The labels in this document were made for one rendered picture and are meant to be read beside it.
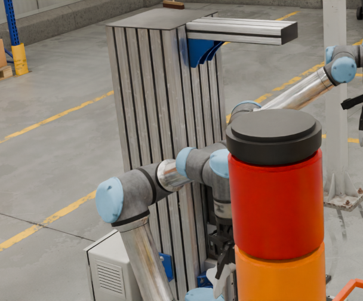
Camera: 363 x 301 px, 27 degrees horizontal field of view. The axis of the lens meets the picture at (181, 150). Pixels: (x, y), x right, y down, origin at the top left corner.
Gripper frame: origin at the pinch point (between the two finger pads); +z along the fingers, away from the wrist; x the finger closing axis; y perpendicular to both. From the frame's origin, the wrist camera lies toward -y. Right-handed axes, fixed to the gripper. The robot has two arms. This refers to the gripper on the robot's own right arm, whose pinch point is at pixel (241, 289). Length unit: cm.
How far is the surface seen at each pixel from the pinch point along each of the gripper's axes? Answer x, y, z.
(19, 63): -265, 797, 131
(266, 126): 72, -99, -86
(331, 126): -270, 236, 89
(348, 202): -267, 218, 142
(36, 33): -367, 967, 133
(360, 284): -57, 14, 29
